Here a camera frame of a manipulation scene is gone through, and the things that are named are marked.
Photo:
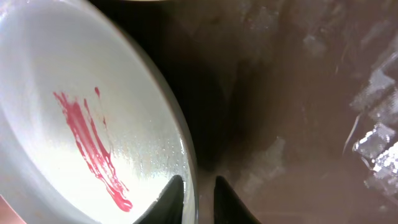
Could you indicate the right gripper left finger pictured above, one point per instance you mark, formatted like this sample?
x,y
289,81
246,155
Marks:
x,y
169,207

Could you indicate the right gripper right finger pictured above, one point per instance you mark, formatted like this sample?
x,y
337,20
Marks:
x,y
227,207

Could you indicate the white plate front stained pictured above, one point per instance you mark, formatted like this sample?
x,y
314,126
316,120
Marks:
x,y
90,130

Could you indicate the large brown serving tray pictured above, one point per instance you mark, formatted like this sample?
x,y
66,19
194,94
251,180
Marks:
x,y
294,103

